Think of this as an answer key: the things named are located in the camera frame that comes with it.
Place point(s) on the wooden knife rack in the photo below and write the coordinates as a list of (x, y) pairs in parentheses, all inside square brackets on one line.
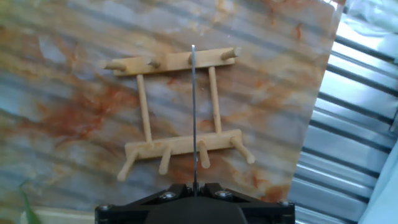
[(174, 144)]

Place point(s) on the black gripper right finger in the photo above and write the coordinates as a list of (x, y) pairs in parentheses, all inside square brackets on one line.
[(270, 213)]

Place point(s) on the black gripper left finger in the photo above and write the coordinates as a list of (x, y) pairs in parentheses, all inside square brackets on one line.
[(124, 213)]

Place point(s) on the wooden cutting board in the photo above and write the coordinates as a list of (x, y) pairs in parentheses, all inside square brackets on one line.
[(62, 216)]

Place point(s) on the orange marble pattern mat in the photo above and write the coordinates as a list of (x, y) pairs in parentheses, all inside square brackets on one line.
[(93, 37)]

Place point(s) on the white paper sheets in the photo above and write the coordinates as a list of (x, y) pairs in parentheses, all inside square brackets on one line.
[(385, 199)]

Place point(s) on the green scallion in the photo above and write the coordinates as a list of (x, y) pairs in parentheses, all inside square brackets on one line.
[(29, 211)]

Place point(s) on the clear plastic bag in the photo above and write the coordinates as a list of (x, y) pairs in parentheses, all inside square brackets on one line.
[(373, 18)]

